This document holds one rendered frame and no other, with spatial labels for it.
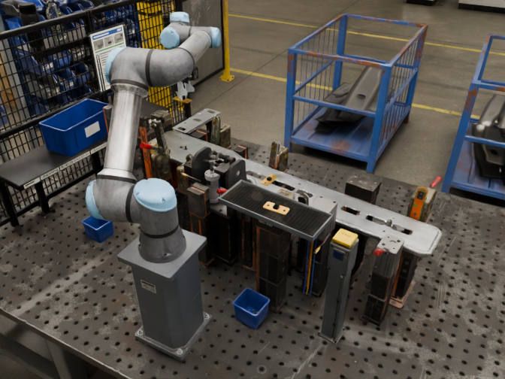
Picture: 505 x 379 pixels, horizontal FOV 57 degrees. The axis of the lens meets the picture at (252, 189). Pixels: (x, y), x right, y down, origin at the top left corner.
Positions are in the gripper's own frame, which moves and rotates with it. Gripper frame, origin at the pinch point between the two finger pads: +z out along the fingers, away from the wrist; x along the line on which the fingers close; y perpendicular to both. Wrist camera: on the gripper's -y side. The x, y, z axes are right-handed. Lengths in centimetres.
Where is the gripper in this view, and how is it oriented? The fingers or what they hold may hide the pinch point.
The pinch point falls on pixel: (182, 96)
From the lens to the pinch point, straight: 212.0
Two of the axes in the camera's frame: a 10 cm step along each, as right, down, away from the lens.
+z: -0.1, 8.2, 5.7
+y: 8.3, 3.3, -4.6
